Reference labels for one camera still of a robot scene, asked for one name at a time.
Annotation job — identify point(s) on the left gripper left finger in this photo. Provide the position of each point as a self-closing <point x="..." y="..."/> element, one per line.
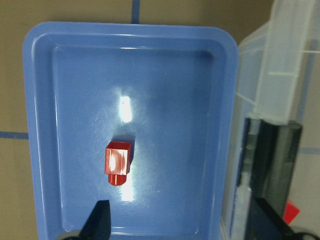
<point x="96" y="227"/>

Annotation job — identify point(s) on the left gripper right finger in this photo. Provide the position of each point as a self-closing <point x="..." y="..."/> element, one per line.
<point x="265" y="224"/>

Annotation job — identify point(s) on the red block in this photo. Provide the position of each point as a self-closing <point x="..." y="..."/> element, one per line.
<point x="291" y="211"/>
<point x="118" y="158"/>

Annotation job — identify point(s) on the blue plastic tray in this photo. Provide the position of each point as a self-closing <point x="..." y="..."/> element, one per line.
<point x="168" y="90"/>

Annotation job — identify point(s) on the clear plastic storage box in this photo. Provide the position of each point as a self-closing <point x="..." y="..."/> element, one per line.
<point x="278" y="81"/>

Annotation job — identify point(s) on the black box latch handle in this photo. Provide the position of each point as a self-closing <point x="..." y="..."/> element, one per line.
<point x="274" y="160"/>

